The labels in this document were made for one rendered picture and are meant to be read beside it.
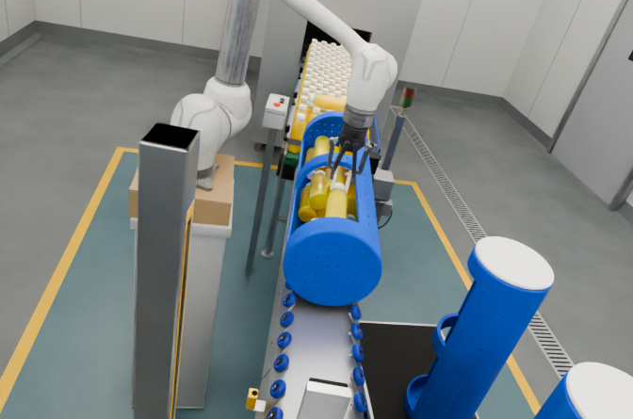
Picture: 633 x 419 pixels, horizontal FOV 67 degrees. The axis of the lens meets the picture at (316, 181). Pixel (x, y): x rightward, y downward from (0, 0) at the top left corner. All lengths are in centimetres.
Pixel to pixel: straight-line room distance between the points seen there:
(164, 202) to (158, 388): 37
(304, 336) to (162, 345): 68
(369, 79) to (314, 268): 55
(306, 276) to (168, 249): 79
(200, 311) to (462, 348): 99
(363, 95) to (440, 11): 528
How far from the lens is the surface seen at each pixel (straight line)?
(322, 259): 137
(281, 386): 124
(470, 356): 197
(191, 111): 153
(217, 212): 160
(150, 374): 87
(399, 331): 267
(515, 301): 179
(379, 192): 246
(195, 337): 200
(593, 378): 159
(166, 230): 65
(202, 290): 182
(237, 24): 162
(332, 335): 145
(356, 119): 137
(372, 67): 132
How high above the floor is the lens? 198
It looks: 30 degrees down
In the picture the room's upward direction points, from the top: 13 degrees clockwise
